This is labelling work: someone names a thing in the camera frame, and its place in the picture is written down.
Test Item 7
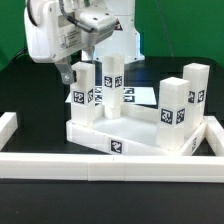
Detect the white desk top tray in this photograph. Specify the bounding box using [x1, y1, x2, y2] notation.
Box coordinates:
[66, 103, 207, 156]

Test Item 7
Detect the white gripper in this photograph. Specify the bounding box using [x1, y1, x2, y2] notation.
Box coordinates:
[24, 0, 116, 84]

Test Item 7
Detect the white U-shaped fence wall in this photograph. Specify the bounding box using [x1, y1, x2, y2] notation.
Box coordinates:
[0, 112, 224, 183]

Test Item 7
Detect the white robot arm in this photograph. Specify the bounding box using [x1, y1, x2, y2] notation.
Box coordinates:
[24, 0, 144, 85]

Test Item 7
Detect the fiducial marker sheet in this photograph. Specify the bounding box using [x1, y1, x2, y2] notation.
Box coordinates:
[65, 86, 157, 105]

